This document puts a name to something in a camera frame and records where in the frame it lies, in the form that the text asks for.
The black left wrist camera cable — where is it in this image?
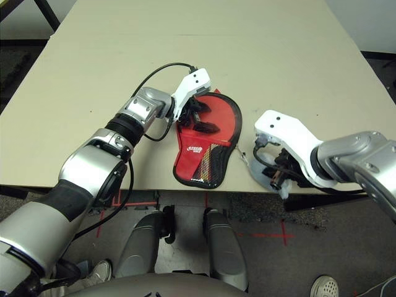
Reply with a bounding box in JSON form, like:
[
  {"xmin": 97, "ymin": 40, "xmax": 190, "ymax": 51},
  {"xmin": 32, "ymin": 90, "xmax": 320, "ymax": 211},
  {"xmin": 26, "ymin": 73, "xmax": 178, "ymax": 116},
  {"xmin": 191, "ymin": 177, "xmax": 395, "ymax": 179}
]
[{"xmin": 131, "ymin": 62, "xmax": 197, "ymax": 142}]

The red black paddle case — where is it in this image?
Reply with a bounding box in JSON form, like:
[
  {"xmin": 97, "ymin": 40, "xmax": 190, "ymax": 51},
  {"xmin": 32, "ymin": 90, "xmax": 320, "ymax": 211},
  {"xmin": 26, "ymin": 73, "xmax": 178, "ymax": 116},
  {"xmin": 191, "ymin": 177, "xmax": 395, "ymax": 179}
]
[{"xmin": 172, "ymin": 88, "xmax": 248, "ymax": 188}]

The white mesh bystander shoe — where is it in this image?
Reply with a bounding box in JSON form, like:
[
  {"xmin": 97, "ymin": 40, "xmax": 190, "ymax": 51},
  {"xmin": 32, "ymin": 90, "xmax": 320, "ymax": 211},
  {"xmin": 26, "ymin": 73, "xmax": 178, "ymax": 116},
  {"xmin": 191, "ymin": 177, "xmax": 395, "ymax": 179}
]
[{"xmin": 310, "ymin": 275, "xmax": 340, "ymax": 297}]

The black metal table leg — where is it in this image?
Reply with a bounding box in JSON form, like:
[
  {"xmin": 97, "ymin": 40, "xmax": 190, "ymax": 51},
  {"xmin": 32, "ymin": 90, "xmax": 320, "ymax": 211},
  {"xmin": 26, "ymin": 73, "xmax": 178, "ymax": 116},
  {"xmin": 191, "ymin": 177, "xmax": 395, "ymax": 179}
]
[{"xmin": 33, "ymin": 0, "xmax": 61, "ymax": 32}]

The grey robot right thigh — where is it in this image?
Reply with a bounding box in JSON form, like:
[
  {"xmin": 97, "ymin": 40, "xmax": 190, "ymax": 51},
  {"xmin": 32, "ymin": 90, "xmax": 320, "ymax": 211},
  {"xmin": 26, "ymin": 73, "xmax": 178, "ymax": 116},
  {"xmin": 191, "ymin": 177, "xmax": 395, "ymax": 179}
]
[{"xmin": 203, "ymin": 207, "xmax": 249, "ymax": 292}]

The grey robot thigh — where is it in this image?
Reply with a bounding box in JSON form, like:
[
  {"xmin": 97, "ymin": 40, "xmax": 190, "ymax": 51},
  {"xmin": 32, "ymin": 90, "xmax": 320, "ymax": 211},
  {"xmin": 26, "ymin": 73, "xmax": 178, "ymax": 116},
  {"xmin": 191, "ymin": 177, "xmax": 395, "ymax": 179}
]
[
  {"xmin": 113, "ymin": 212, "xmax": 162, "ymax": 279},
  {"xmin": 203, "ymin": 207, "xmax": 249, "ymax": 292}
]

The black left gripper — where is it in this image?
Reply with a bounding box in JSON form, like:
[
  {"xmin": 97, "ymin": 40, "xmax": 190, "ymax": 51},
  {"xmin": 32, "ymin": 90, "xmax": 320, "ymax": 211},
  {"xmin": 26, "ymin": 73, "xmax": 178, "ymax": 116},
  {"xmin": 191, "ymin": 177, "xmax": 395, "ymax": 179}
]
[{"xmin": 179, "ymin": 98, "xmax": 220, "ymax": 134}]

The grey robot torso shell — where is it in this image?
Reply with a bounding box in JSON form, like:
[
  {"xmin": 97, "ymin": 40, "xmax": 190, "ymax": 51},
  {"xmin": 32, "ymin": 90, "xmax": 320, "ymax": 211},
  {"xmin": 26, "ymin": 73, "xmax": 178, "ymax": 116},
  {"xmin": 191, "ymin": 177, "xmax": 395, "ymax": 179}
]
[{"xmin": 71, "ymin": 272, "xmax": 249, "ymax": 297}]

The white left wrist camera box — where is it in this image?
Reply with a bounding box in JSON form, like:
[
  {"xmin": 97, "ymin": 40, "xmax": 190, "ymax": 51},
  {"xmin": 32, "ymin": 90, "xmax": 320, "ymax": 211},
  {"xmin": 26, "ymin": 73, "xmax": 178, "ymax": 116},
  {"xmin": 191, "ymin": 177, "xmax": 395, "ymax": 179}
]
[{"xmin": 171, "ymin": 68, "xmax": 213, "ymax": 123}]

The black table frame bar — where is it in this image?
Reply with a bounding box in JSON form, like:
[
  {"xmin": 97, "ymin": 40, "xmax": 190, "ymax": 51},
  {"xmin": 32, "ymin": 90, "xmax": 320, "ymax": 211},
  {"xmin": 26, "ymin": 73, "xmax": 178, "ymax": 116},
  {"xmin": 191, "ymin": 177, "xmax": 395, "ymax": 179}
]
[{"xmin": 283, "ymin": 191, "xmax": 371, "ymax": 213}]

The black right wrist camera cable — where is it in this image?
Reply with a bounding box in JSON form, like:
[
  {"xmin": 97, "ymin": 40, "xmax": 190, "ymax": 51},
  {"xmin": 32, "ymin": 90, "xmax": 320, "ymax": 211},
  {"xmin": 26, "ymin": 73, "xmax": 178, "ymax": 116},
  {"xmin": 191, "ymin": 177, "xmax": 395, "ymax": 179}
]
[{"xmin": 252, "ymin": 137, "xmax": 307, "ymax": 186}]

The white bystander sneaker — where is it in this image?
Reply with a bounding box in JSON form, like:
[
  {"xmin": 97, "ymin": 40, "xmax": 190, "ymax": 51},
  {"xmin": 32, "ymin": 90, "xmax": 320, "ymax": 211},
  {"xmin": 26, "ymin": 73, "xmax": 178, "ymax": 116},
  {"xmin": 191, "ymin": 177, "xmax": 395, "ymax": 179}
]
[{"xmin": 88, "ymin": 259, "xmax": 113, "ymax": 283}]

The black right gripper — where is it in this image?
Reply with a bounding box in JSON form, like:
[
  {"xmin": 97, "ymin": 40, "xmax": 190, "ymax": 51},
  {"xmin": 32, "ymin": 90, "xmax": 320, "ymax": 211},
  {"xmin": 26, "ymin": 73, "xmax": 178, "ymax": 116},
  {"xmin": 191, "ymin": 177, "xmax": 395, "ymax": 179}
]
[{"xmin": 270, "ymin": 147, "xmax": 311, "ymax": 190}]

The grey robot left thigh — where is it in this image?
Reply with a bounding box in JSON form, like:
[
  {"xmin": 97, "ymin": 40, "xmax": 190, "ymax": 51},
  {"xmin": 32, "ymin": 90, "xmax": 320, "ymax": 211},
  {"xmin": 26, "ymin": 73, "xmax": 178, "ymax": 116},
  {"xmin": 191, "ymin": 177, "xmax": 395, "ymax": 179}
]
[{"xmin": 113, "ymin": 212, "xmax": 162, "ymax": 279}]

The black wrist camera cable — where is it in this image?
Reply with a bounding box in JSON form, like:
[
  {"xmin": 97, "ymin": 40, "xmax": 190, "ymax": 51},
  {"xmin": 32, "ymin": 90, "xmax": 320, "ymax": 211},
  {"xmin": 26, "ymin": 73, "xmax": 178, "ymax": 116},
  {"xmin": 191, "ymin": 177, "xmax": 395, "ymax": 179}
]
[
  {"xmin": 131, "ymin": 62, "xmax": 197, "ymax": 142},
  {"xmin": 252, "ymin": 137, "xmax": 307, "ymax": 186}
]

